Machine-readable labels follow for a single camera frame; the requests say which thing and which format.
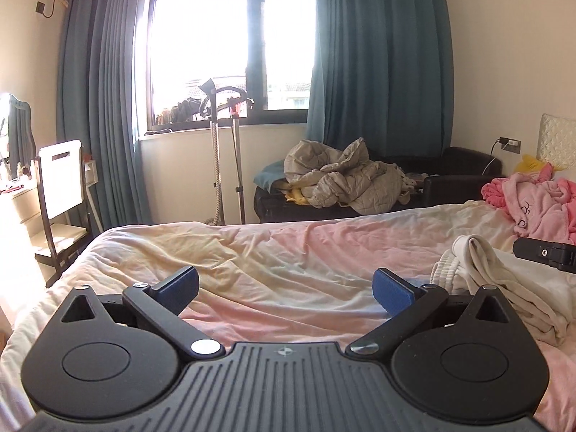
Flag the cream white sweatpants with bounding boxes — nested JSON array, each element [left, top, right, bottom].
[[429, 235, 575, 346]]

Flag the pink fleece robe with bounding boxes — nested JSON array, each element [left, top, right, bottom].
[[480, 163, 575, 245]]

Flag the yellow plush toy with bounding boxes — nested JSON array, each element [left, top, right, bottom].
[[513, 154, 562, 179]]

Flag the pink and yellow bed quilt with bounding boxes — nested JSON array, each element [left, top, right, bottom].
[[0, 201, 576, 432]]

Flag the white quilted headboard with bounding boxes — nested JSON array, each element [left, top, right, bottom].
[[536, 114, 576, 169]]

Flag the black sofa bench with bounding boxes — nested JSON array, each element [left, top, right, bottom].
[[254, 147, 502, 223]]

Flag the white dresser desk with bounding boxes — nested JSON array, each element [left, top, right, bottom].
[[1, 165, 92, 264]]

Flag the grey puffer jacket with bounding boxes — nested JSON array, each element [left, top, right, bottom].
[[284, 138, 416, 215]]

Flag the white backed wooden chair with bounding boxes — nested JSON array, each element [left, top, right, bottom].
[[31, 139, 92, 287]]

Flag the vanity mirror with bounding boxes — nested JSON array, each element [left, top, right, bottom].
[[1, 93, 36, 180]]

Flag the left teal curtain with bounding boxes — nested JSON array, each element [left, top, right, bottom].
[[56, 0, 151, 228]]

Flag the teal curtain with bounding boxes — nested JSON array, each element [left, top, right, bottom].
[[56, 0, 151, 228], [307, 0, 454, 157]]

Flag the right teal curtain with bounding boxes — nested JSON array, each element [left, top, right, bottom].
[[307, 0, 454, 157]]

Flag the dark framed window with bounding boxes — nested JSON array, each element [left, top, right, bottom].
[[147, 0, 316, 131]]

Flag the wall power outlet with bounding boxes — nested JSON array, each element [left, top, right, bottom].
[[498, 136, 521, 154]]

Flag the white charging cable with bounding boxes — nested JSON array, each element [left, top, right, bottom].
[[481, 138, 510, 177]]

